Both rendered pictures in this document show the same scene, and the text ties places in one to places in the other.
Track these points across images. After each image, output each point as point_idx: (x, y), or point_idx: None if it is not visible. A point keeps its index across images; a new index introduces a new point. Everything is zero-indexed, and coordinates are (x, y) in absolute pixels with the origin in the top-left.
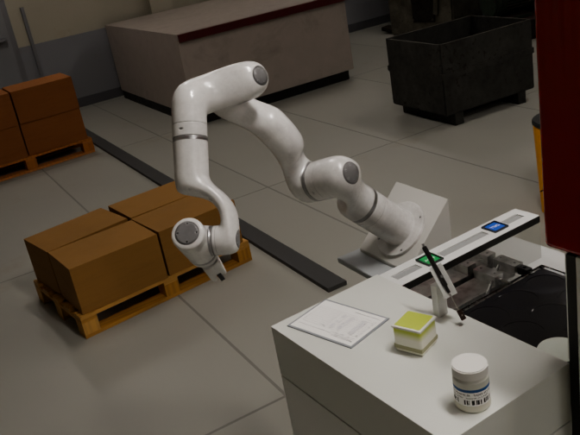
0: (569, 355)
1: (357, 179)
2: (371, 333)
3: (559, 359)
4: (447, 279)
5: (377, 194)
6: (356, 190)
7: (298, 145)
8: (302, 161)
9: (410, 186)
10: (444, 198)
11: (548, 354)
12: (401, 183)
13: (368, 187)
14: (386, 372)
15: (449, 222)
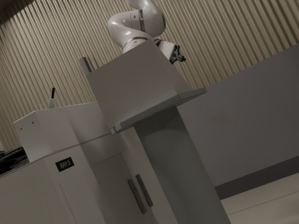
0: (3, 148)
1: (109, 35)
2: None
3: (8, 150)
4: (49, 106)
5: (123, 48)
6: (114, 42)
7: (126, 1)
8: (141, 8)
9: (130, 50)
10: (89, 73)
11: (13, 148)
12: (142, 42)
13: (124, 41)
14: None
15: (95, 96)
